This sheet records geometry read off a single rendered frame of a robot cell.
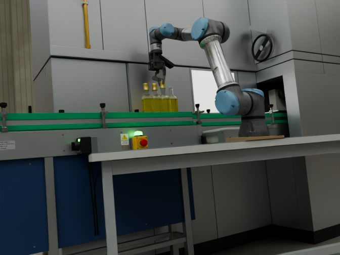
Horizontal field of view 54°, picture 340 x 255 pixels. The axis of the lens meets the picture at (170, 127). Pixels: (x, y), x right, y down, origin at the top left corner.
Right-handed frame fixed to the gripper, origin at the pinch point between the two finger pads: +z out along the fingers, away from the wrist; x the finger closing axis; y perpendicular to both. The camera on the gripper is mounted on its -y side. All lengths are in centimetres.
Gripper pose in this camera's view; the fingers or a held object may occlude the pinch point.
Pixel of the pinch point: (162, 83)
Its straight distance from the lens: 212.1
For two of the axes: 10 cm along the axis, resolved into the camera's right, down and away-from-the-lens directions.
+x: 5.2, -1.2, -8.4
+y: -8.5, 0.3, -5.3
